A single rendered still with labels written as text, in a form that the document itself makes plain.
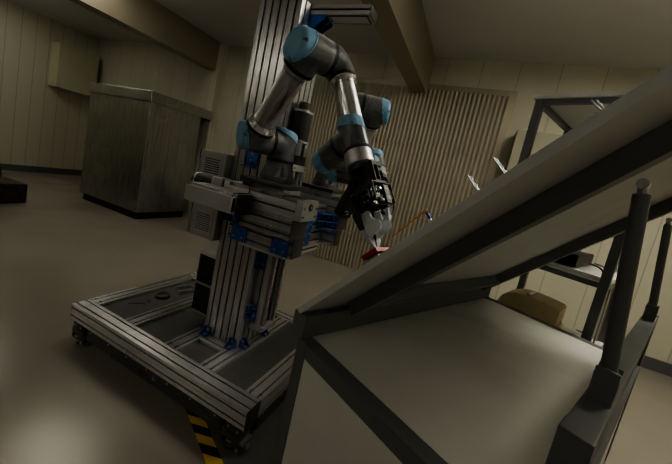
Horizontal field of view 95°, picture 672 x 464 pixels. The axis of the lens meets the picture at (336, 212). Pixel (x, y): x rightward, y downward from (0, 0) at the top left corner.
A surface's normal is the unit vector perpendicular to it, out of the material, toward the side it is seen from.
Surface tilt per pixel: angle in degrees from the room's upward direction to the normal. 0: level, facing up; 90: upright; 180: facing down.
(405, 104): 90
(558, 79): 90
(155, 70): 90
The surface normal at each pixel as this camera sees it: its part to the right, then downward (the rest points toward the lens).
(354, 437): -0.75, -0.08
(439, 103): -0.40, 0.03
